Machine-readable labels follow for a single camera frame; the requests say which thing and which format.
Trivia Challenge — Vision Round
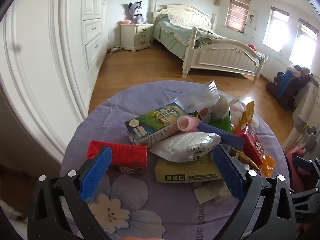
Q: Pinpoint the green packet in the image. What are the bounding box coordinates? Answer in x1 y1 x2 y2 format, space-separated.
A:
207 110 234 134

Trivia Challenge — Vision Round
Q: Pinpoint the wall poster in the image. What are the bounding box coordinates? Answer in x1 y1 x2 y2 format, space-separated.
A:
247 10 259 29

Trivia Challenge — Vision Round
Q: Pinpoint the cream nightstand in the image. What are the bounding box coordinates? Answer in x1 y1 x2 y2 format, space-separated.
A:
120 23 154 52

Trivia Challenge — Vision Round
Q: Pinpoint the dark blue tube pink cap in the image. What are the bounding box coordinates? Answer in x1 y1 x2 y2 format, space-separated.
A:
177 116 245 150

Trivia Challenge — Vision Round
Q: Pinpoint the blue green milk carton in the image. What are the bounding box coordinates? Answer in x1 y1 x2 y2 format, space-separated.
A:
125 102 193 148

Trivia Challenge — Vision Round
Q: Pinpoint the purple plush toy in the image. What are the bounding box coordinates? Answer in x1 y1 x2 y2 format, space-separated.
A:
128 1 145 24

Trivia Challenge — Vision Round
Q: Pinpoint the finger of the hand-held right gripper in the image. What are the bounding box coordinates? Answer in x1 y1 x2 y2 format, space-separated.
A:
290 187 320 205
293 156 320 178

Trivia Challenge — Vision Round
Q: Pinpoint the white cabinet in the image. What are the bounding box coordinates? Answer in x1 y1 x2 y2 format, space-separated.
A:
291 75 320 124

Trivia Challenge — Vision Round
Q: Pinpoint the cream wooden bed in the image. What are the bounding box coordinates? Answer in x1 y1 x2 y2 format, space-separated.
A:
150 0 268 82

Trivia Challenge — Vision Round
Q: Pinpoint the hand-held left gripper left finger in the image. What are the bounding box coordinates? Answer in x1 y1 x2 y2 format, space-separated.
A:
27 145 113 240

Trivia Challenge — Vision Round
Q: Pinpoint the blue cloth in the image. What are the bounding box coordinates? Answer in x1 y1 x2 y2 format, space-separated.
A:
276 70 295 100

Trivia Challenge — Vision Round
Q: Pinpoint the pile of clothes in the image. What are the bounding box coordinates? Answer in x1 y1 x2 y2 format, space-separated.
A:
287 64 313 79

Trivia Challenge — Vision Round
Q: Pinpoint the green ruffled bedspread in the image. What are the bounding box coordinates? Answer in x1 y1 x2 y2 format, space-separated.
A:
153 14 228 60

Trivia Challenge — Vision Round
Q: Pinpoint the white wardrobe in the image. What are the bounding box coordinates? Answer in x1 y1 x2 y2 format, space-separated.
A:
0 0 108 165

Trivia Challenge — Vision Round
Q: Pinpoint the clear plastic wrapper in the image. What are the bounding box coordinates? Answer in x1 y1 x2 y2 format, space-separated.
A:
175 79 220 113

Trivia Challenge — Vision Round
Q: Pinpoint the dark massage chair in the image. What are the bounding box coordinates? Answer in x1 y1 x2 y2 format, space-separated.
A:
265 65 313 113

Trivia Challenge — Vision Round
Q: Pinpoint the red snack packet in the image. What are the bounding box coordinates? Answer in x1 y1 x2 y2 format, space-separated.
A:
234 124 267 167

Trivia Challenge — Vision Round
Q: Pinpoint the window with striped blind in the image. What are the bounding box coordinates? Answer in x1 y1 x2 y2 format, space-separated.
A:
224 0 251 34

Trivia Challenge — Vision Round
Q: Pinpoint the bright window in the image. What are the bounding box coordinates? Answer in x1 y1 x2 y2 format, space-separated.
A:
263 7 290 53
289 18 319 67

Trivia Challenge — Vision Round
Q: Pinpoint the white plastic snack bag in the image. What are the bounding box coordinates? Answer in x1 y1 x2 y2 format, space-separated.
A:
149 131 222 163

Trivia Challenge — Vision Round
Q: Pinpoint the yellow packet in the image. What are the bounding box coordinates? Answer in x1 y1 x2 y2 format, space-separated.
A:
154 152 223 183

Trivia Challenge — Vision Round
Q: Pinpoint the orange gold wrapper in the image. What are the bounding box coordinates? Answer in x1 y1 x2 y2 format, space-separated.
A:
234 101 255 133

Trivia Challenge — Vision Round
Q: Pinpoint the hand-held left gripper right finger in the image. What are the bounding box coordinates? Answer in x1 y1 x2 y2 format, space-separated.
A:
212 144 297 240

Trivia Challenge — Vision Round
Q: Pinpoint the red drink carton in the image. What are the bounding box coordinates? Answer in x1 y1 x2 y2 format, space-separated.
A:
87 140 148 175

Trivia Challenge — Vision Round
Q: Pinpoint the yellow cable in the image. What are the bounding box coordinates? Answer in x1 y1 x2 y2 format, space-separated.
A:
295 124 307 140

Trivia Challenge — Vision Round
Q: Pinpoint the crumpled white tissue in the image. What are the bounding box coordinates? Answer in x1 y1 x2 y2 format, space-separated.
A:
194 180 233 204

